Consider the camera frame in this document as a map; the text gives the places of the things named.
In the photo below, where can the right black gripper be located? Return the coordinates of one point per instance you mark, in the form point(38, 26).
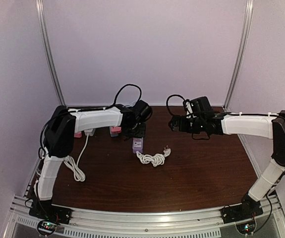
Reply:
point(182, 129)

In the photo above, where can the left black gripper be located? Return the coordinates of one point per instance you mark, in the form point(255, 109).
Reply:
point(141, 134)

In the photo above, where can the pink plug adapter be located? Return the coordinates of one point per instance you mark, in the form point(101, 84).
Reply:
point(115, 129)

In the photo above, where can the purple power strip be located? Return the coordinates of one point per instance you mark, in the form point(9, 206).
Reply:
point(137, 145)

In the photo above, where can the light blue power strip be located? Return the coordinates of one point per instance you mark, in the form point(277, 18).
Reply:
point(114, 134)

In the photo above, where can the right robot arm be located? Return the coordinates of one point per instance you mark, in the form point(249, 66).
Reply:
point(270, 126)

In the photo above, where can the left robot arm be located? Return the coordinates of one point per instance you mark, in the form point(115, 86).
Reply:
point(57, 138)

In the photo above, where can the white power strip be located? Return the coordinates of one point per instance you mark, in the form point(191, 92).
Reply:
point(89, 132)

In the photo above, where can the pink triangular power strip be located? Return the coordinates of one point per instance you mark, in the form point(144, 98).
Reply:
point(78, 135)

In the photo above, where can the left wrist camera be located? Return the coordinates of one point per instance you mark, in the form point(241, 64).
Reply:
point(142, 111)

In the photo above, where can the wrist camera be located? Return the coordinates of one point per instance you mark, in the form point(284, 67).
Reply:
point(200, 104)
point(142, 111)

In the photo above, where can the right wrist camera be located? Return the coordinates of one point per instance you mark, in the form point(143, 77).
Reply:
point(200, 104)

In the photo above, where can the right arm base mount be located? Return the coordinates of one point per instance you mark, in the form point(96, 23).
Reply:
point(247, 209)

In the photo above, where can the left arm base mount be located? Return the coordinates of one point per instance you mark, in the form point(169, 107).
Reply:
point(45, 210)

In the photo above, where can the aluminium front rail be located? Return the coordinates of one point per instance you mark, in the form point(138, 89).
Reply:
point(203, 223)

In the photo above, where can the right aluminium post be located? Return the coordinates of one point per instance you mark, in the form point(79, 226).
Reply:
point(247, 20)

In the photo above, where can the aluminium post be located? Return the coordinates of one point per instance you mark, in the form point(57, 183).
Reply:
point(247, 20)
point(48, 51)

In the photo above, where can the left aluminium post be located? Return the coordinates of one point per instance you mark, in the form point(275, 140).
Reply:
point(48, 51)

